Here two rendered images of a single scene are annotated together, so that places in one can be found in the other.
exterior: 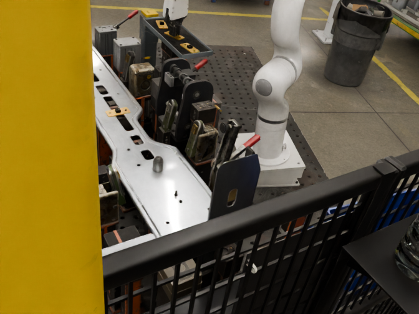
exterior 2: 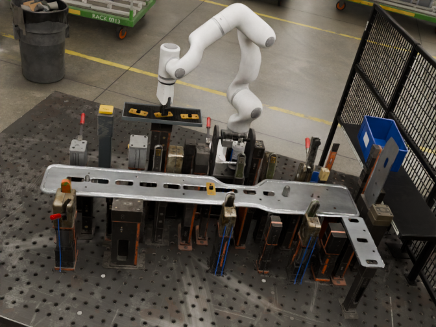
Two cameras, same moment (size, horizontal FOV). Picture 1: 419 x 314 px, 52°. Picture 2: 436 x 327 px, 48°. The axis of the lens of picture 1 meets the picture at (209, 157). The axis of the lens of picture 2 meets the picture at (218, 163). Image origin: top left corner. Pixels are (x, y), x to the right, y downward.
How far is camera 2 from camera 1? 2.02 m
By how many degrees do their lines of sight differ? 52
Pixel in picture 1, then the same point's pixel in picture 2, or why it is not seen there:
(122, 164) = (276, 207)
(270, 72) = (257, 101)
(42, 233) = not seen: outside the picture
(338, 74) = (48, 73)
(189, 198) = (316, 193)
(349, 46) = (49, 45)
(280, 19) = (256, 67)
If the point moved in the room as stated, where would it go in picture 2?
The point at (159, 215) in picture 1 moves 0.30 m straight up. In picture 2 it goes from (327, 208) to (349, 153)
